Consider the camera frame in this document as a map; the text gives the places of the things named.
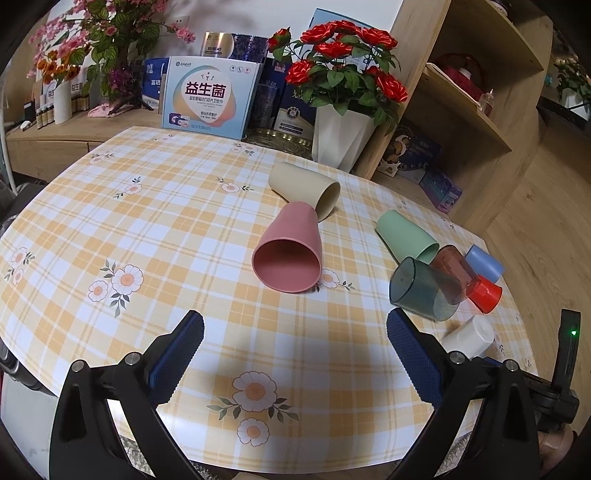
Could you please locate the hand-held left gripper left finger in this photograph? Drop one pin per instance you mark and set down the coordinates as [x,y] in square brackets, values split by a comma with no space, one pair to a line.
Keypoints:
[178,355]

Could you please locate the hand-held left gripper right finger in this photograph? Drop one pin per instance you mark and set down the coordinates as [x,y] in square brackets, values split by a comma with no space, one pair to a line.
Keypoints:
[415,360]

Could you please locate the pink cup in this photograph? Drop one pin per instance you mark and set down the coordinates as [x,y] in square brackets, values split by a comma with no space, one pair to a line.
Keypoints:
[291,240]

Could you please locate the white cup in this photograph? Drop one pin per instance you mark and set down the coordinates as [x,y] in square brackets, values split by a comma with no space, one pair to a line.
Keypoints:
[468,337]

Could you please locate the dark teal transparent cup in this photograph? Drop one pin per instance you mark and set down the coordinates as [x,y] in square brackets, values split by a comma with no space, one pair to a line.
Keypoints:
[418,288]

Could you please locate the red cup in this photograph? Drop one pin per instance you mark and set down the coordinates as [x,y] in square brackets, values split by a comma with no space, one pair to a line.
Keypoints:
[485,295]

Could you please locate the brown transparent cup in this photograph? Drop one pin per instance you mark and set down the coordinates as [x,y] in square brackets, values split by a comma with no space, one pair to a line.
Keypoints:
[457,270]

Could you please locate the blue cup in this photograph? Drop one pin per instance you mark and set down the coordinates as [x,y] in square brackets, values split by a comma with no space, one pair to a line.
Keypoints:
[487,263]

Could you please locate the green cup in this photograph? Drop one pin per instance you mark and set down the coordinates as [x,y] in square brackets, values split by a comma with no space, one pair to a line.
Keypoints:
[404,233]

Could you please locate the beige cup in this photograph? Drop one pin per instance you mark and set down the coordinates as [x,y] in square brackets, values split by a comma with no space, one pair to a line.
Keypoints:
[298,184]

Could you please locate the yellow plaid floral tablecloth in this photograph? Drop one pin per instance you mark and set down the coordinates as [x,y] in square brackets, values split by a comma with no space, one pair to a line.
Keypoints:
[175,230]

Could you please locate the purple carton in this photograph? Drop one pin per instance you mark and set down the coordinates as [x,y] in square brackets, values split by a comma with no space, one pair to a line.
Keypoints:
[441,191]

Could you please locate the dark blue moon print box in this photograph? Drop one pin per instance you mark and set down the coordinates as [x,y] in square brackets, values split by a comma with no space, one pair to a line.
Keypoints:
[411,150]

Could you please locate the wooden shelf unit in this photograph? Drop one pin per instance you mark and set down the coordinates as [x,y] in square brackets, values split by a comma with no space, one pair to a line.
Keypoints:
[461,138]

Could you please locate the white faceted vase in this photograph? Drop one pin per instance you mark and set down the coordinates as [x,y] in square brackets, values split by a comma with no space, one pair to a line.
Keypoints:
[341,138]

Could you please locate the gold round tray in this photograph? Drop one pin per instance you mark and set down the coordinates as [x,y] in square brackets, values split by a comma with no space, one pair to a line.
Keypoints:
[281,138]

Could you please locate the wooden sideboard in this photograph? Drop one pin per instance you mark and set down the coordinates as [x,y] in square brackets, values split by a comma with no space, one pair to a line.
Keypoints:
[55,147]

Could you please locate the pink cloth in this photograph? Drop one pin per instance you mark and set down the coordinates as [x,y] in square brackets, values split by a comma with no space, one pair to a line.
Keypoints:
[105,110]

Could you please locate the pastel printed box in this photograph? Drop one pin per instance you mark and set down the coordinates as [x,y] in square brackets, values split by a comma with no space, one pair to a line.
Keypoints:
[207,97]

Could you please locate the dark blue emblem box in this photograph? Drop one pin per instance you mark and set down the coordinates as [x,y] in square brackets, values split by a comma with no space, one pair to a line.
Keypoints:
[293,115]

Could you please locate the small clear bottle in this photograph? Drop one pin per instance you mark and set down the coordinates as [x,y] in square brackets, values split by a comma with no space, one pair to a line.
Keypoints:
[488,102]

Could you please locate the blue and white box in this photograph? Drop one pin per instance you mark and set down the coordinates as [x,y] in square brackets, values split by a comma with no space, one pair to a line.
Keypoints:
[154,87]

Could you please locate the row of small brown bottles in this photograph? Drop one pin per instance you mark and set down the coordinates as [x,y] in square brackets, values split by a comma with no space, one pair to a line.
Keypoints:
[44,115]

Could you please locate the white ribbed vase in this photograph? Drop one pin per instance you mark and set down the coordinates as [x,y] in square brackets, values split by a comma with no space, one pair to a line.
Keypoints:
[62,104]

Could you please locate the small potted plant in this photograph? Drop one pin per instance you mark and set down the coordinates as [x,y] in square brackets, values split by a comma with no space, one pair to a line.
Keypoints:
[572,87]

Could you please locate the red teapot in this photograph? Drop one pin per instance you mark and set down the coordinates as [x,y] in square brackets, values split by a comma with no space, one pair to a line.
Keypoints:
[461,74]

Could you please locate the red rose bouquet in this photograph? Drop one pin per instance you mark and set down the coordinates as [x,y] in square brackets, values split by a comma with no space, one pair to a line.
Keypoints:
[337,60]

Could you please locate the gold and white box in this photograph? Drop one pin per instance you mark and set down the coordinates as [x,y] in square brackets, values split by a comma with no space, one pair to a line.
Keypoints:
[218,45]

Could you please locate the purple lavender print box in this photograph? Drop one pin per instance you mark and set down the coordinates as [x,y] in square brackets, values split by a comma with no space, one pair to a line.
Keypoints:
[249,48]

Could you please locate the pink artificial flower plant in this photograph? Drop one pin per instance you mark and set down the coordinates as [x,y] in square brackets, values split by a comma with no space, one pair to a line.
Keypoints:
[115,41]

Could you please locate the light blue box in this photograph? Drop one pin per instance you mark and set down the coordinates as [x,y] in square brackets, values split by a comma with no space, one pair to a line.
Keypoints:
[332,18]

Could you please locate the wall socket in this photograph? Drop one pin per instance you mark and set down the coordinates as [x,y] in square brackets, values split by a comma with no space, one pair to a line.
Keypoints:
[179,21]

